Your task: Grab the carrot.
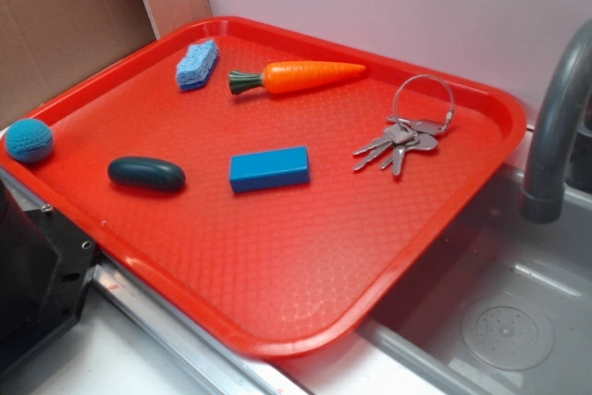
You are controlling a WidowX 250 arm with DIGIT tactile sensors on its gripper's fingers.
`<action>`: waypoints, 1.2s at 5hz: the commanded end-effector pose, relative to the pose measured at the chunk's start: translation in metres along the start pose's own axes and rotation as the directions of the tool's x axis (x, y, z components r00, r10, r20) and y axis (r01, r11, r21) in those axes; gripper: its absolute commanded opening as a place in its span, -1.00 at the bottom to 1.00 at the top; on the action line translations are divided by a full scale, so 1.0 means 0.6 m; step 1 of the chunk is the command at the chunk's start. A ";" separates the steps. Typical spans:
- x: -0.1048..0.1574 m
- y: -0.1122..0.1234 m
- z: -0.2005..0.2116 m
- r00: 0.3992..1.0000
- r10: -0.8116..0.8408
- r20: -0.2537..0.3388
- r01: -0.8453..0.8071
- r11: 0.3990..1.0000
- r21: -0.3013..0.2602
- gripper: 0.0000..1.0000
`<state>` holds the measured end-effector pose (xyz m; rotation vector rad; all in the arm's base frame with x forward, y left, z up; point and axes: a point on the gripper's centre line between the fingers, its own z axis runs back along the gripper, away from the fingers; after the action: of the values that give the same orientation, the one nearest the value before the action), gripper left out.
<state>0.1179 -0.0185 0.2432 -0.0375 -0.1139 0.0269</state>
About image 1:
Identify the blue rectangular block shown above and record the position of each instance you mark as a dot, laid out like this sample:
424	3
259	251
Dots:
269	169

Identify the red plastic tray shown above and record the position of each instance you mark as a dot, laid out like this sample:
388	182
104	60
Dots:
281	271

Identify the blue crocheted ball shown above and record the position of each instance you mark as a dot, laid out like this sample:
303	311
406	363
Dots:
29	140

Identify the dark teal oval object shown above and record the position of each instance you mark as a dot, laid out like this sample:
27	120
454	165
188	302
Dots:
146	172

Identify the grey toy sink basin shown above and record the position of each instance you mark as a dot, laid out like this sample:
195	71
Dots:
496	304

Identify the brown cardboard panel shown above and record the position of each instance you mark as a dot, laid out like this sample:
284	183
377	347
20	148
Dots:
47	46

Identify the silver keys on ring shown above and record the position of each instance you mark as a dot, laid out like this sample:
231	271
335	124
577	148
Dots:
405	135

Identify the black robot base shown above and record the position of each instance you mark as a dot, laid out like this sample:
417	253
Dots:
46	267

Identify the grey toy faucet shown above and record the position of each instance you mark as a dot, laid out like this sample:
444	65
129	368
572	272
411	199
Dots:
560	150

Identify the orange toy carrot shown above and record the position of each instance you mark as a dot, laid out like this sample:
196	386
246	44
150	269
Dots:
292	76

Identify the blue sponge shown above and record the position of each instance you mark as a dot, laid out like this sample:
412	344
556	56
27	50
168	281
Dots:
196	67

